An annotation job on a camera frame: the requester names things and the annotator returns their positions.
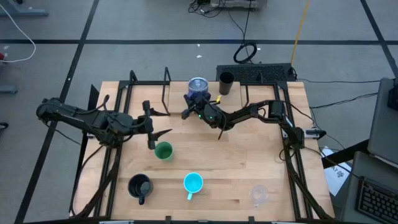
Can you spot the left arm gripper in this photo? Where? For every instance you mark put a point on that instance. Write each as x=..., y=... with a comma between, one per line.
x=136, y=124

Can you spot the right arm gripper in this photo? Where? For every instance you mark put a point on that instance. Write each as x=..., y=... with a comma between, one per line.
x=206, y=109

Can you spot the blue metallic mug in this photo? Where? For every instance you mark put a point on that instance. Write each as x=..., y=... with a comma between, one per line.
x=198, y=85

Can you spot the green plastic cup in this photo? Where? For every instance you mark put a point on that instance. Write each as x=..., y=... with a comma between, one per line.
x=163, y=151

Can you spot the tall black cup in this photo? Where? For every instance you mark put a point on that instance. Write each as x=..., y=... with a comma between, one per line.
x=226, y=82

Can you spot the clear glass cup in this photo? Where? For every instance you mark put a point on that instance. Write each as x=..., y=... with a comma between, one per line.
x=258, y=194

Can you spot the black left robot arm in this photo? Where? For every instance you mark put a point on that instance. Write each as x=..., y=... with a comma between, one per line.
x=77, y=116

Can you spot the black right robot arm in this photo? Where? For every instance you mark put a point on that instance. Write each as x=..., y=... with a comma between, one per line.
x=248, y=112

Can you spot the wooden shelf with metal legs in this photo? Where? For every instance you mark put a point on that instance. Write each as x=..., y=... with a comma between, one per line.
x=177, y=99

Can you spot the yellow tag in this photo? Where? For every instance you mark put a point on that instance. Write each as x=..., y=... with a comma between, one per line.
x=218, y=99

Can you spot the black computer case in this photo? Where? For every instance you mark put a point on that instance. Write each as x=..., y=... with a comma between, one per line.
x=255, y=73

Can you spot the black table clamp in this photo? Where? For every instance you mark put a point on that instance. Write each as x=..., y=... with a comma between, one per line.
x=251, y=218
x=168, y=218

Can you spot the grey device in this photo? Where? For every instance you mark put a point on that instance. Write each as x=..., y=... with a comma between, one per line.
x=236, y=3

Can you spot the grey desk foot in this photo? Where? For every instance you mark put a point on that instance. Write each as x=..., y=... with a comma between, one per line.
x=28, y=13
x=7, y=91

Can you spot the black bar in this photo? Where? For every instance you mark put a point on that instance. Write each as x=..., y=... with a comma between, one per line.
x=345, y=154

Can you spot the white paper sheet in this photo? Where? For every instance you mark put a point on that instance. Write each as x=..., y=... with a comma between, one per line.
x=337, y=177

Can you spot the grey flat panel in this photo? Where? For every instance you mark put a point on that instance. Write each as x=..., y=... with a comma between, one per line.
x=382, y=130

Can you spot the grey desk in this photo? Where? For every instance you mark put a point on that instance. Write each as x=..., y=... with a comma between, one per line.
x=373, y=168

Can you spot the black box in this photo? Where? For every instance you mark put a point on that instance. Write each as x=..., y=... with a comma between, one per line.
x=393, y=98

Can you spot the black keyboard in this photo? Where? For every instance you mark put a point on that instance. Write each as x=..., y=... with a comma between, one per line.
x=377, y=202

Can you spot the black metal table frame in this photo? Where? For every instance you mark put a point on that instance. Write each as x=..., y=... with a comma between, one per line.
x=146, y=83

